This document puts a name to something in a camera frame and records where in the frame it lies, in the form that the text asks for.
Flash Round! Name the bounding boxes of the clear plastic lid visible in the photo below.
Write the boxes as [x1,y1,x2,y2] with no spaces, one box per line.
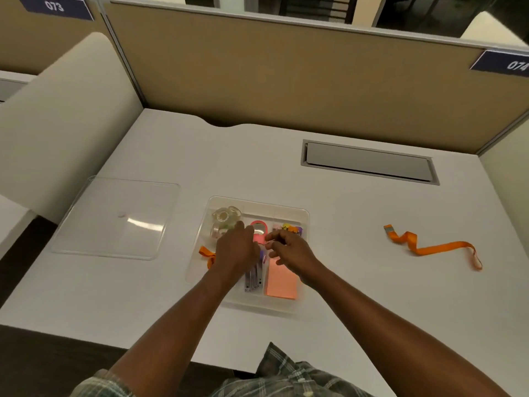
[50,175,180,261]

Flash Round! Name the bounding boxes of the long orange lanyard strap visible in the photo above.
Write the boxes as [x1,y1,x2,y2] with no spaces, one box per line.
[383,225,483,272]

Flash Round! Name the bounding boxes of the wide tan partition panel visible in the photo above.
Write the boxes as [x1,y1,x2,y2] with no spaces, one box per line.
[99,0,529,155]

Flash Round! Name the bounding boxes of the narrow tan partition panel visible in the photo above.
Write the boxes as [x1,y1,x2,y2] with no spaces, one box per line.
[0,0,125,76]

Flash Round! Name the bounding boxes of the purple strips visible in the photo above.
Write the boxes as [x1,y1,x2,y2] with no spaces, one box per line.
[244,251,266,293]

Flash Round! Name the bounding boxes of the clear plastic organizer tray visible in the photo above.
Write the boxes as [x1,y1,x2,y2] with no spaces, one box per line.
[185,196,311,315]

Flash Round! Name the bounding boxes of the person's right hand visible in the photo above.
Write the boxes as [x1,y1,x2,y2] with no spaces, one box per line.
[264,229,326,286]

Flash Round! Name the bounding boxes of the short orange strap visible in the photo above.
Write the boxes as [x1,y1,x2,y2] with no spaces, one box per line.
[198,245,217,269]

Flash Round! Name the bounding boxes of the blue number label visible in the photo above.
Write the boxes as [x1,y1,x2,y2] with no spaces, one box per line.
[16,0,95,21]
[469,49,529,77]

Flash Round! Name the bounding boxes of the pink tape dispenser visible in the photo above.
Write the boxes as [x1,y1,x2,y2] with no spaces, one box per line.
[250,220,269,245]

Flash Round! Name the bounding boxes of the person's left hand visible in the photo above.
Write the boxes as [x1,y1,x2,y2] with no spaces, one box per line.
[210,225,262,286]

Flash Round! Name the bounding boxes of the white side divider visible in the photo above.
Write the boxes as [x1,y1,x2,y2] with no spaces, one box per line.
[0,32,144,225]
[460,11,529,259]

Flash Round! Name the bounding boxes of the orange sticky note pad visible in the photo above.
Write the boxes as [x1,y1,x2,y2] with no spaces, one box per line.
[263,255,299,301]

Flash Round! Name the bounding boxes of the clear tape dispenser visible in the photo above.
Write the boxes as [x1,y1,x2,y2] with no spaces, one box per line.
[212,206,243,224]

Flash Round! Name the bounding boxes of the person's right forearm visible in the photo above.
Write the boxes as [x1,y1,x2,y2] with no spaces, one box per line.
[300,263,511,397]

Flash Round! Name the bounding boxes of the person's left forearm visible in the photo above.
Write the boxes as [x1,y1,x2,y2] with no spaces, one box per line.
[105,273,249,397]

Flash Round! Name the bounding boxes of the grey desk cable cover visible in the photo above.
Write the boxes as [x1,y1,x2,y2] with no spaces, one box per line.
[300,139,440,186]

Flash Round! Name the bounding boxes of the clear tape roll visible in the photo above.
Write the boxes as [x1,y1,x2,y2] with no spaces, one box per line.
[210,222,234,241]

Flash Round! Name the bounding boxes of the plaid shirt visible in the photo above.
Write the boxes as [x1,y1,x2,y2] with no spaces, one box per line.
[69,342,374,397]

